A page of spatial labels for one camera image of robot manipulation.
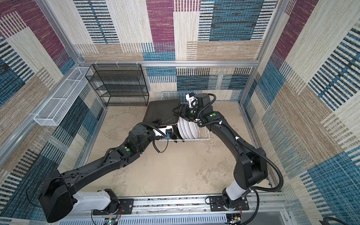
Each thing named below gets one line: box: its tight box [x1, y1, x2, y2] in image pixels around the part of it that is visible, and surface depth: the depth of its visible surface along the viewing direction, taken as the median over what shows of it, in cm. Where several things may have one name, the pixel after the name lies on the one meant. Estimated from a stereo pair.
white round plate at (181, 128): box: [177, 116, 187, 140], surface depth 89 cm
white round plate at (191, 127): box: [187, 120, 196, 140], surface depth 89 cm
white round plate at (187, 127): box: [182, 118, 192, 140], surface depth 89 cm
